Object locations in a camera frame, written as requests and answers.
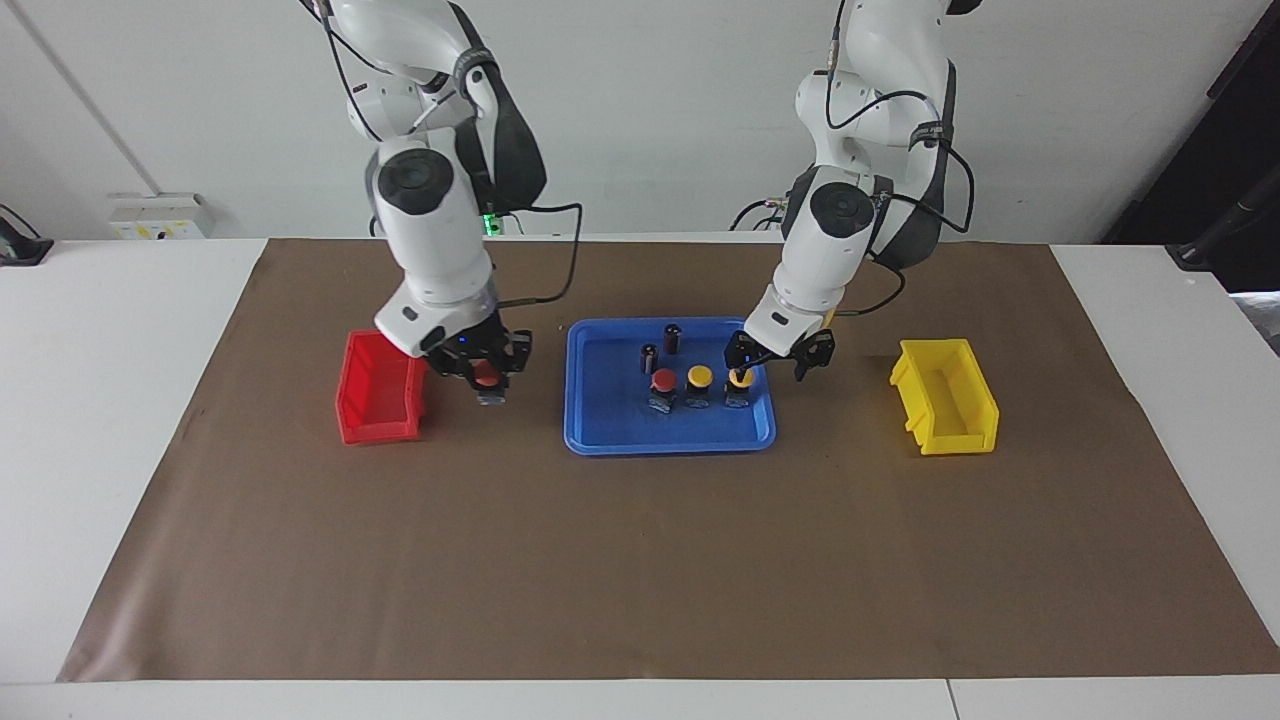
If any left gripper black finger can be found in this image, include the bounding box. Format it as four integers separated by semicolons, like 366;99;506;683
724;332;769;377
792;330;837;383

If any red plastic bin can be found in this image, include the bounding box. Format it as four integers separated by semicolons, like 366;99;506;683
335;326;432;446

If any blue plastic tray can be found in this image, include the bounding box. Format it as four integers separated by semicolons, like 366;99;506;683
563;317;778;457

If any yellow plastic bin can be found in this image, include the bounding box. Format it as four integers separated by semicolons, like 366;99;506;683
889;338;1000;457

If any brown paper table mat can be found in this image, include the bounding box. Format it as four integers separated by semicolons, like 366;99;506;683
58;238;1280;683

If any black device on table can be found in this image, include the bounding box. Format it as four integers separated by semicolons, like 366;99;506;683
0;205;53;267

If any black stand with tube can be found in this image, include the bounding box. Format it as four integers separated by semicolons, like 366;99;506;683
1165;170;1280;271

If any grey shiny sheet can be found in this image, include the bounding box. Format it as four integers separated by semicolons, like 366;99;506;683
1230;290;1280;356

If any black base cable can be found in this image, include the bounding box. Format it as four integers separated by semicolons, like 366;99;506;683
730;198;793;231

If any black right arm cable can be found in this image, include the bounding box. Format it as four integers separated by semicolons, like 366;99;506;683
485;203;583;309

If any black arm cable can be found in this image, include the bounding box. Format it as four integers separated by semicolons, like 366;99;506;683
485;203;583;309
828;90;977;317

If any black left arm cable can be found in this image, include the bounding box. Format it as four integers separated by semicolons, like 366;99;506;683
828;90;977;317

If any white wall socket box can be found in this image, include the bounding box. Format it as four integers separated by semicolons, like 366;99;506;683
108;193;214;241

